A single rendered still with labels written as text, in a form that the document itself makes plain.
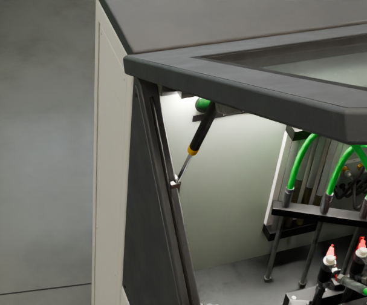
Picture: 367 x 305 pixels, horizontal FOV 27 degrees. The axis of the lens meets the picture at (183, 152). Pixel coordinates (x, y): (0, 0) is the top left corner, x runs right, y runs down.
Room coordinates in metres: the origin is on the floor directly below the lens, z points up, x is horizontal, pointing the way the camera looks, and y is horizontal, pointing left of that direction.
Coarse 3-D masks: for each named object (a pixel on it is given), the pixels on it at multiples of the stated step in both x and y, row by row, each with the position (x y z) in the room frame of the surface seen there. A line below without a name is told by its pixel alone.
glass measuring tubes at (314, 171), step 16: (288, 128) 1.32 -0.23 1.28; (288, 144) 1.33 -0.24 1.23; (320, 144) 1.34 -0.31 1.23; (336, 144) 1.36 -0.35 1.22; (288, 160) 1.31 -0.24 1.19; (304, 160) 1.33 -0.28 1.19; (320, 160) 1.35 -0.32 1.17; (288, 176) 1.31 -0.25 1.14; (304, 176) 1.36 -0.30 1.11; (320, 176) 1.36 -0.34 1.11; (272, 192) 1.33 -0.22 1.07; (304, 192) 1.35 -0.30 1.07; (320, 192) 1.35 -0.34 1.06; (272, 224) 1.32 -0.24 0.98; (288, 224) 1.33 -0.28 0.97; (304, 224) 1.34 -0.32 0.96; (272, 240) 1.30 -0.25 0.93
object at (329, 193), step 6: (348, 150) 1.23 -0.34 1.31; (342, 156) 1.24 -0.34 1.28; (348, 156) 1.23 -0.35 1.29; (342, 162) 1.24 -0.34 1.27; (336, 168) 1.25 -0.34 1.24; (336, 174) 1.25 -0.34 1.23; (330, 180) 1.25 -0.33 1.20; (336, 180) 1.25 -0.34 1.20; (330, 186) 1.25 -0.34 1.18; (330, 192) 1.25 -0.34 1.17; (324, 198) 1.25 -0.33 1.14; (330, 198) 1.25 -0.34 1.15; (324, 204) 1.25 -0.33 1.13; (324, 210) 1.25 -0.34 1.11; (366, 276) 1.08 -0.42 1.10; (366, 282) 1.06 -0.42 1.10
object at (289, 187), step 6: (312, 138) 1.22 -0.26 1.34; (306, 144) 1.23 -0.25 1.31; (300, 150) 1.24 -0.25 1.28; (306, 150) 1.24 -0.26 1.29; (354, 150) 1.09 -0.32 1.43; (360, 150) 1.09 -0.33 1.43; (300, 156) 1.24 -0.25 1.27; (360, 156) 1.07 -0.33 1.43; (366, 156) 1.07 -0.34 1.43; (294, 162) 1.25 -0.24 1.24; (300, 162) 1.25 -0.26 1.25; (366, 162) 1.06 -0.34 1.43; (294, 168) 1.25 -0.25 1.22; (366, 168) 1.05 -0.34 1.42; (294, 174) 1.25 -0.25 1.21; (294, 180) 1.25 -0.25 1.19; (288, 186) 1.25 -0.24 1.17; (288, 192) 1.25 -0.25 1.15; (366, 288) 0.96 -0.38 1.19; (366, 294) 0.95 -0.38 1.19
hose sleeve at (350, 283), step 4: (344, 280) 1.01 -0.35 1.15; (348, 280) 1.00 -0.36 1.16; (352, 280) 1.00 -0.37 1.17; (344, 284) 1.00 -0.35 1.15; (348, 284) 0.99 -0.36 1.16; (352, 284) 0.99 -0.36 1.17; (356, 284) 0.98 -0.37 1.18; (360, 284) 0.98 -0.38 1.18; (352, 288) 0.98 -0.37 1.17; (356, 288) 0.97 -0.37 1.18; (360, 288) 0.97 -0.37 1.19; (364, 288) 0.96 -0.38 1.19; (360, 292) 0.96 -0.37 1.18
